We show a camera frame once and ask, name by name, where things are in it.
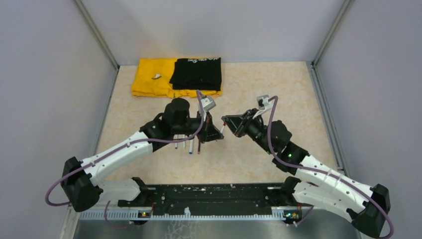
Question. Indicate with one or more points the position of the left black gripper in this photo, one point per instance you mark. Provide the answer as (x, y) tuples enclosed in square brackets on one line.
[(209, 129)]

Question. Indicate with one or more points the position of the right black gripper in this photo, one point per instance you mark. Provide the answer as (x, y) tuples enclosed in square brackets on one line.
[(247, 116)]

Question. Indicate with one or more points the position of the large white blue marker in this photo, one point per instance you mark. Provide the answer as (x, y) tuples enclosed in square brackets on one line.
[(191, 146)]

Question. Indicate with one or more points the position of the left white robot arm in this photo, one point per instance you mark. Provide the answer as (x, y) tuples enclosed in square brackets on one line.
[(85, 183)]

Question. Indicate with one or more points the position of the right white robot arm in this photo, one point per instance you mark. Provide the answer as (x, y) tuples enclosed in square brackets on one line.
[(312, 182)]

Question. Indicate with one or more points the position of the black folded shirt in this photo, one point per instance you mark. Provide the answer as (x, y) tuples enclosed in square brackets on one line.
[(197, 74)]

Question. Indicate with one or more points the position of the yellow folded shirt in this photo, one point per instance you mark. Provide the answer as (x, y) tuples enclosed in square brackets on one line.
[(152, 79)]

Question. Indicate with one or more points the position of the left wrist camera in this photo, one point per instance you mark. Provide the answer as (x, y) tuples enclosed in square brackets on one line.
[(207, 103)]

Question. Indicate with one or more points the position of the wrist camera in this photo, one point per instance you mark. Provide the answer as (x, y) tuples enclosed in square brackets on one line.
[(264, 105), (207, 103)]

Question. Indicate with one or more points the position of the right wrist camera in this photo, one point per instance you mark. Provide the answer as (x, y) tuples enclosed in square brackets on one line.
[(264, 105)]

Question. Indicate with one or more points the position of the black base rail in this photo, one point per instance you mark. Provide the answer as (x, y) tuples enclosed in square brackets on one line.
[(262, 201)]

